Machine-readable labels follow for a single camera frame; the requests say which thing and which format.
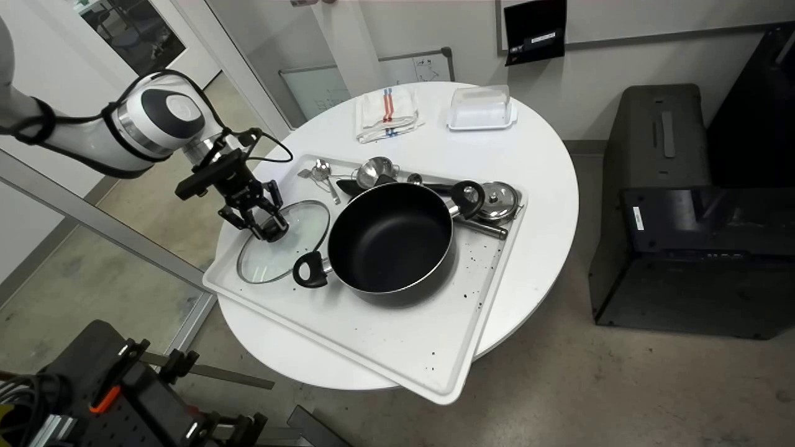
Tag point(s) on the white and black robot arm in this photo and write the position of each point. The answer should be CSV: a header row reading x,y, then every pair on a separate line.
x,y
107,126

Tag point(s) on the black wall holder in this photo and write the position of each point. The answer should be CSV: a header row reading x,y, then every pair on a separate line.
x,y
534,30

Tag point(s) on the black equipment cart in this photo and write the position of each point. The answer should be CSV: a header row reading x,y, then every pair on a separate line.
x,y
107,388

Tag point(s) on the white plastic tray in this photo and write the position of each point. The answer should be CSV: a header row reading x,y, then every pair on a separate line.
x,y
399,331

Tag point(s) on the steel measuring spoon set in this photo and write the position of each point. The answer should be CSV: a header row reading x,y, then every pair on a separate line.
x,y
319,174

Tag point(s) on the steel measuring cup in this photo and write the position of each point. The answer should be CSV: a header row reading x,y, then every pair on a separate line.
x,y
500,202
375,172

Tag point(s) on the folded white striped cloth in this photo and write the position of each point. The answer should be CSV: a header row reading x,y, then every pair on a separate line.
x,y
389,113

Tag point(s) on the clear plastic container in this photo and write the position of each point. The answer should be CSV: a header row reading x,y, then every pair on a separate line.
x,y
479,107

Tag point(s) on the black cooking pot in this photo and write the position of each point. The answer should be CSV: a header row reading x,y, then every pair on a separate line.
x,y
389,239

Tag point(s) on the glass pot lid black knob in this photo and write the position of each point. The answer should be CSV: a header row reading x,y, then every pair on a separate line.
x,y
289,250

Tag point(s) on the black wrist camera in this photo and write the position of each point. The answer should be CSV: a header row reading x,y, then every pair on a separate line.
x,y
194,185

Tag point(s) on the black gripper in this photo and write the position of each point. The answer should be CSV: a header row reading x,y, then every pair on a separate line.
x,y
232,178

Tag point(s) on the black measuring cup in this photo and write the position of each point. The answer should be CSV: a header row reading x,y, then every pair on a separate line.
x,y
346,187

